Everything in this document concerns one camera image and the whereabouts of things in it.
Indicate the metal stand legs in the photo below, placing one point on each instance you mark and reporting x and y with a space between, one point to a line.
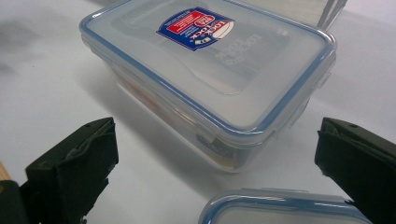
331 12

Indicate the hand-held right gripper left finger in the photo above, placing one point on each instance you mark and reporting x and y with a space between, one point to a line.
71 168

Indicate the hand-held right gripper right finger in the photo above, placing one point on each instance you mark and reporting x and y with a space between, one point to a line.
358 161

